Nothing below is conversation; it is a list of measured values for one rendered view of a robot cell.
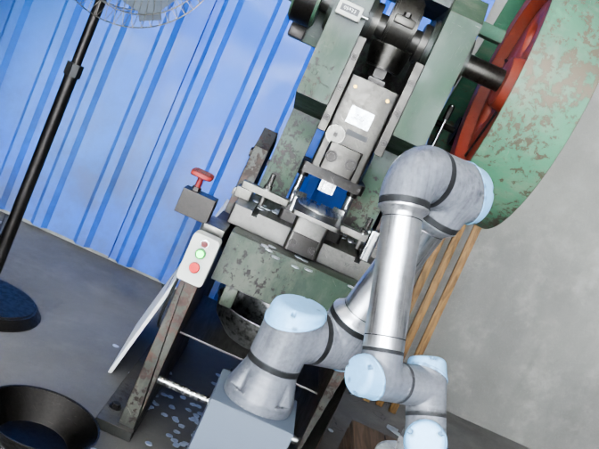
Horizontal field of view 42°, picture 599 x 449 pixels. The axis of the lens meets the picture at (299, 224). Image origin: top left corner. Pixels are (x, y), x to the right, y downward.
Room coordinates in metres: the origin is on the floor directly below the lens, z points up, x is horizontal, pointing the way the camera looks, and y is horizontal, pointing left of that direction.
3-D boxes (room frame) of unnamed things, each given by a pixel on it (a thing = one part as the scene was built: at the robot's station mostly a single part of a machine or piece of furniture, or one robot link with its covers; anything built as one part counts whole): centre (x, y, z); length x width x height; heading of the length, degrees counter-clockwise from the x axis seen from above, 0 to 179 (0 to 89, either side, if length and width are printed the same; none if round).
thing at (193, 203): (2.11, 0.28, 0.62); 0.10 x 0.06 x 0.20; 92
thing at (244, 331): (2.35, -0.03, 0.36); 0.34 x 0.34 x 0.10
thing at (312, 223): (2.17, -0.03, 0.72); 0.25 x 0.14 x 0.14; 2
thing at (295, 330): (1.57, -0.08, 0.62); 0.13 x 0.12 x 0.14; 127
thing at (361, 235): (2.35, -0.20, 0.76); 0.17 x 0.06 x 0.10; 92
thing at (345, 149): (2.31, -0.03, 1.04); 0.17 x 0.15 x 0.30; 2
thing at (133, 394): (2.48, 0.24, 0.45); 0.92 x 0.12 x 0.90; 2
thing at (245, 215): (2.35, -0.03, 0.68); 0.45 x 0.30 x 0.06; 92
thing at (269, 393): (1.57, -0.07, 0.50); 0.15 x 0.15 x 0.10
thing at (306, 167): (2.35, -0.03, 0.86); 0.20 x 0.16 x 0.05; 92
